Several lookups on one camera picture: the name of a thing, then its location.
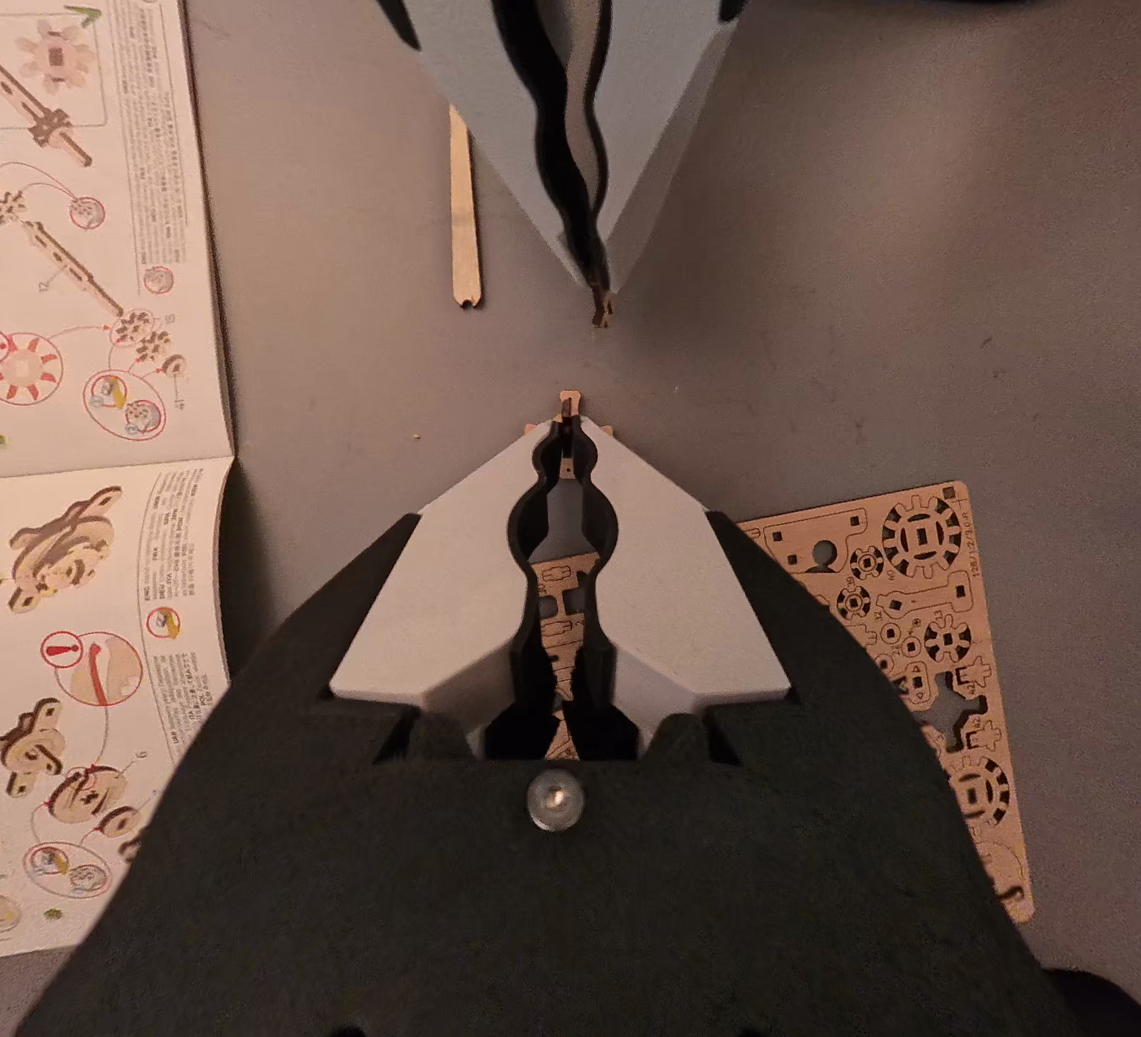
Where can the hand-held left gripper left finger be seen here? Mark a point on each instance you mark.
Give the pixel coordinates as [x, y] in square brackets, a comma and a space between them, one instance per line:
[437, 600]

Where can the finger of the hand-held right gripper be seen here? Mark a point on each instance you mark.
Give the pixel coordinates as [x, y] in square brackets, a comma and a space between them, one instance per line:
[455, 12]
[668, 30]

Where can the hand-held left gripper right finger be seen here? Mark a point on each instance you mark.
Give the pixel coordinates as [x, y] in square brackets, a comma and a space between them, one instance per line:
[677, 600]

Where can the cross-shaped wooden model part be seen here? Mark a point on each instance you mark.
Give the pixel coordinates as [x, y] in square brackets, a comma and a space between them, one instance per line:
[570, 406]

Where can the small wooden peg part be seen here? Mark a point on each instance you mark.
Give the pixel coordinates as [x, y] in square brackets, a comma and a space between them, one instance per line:
[603, 308]

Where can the laser-cut wooden parts sheet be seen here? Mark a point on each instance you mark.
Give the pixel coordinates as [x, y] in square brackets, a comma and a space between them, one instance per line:
[945, 547]

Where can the thin wooden stick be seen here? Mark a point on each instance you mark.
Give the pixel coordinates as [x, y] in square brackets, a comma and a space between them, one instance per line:
[464, 217]

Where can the paper instruction booklet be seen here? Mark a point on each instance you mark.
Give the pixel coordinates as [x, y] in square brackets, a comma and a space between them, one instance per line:
[107, 252]

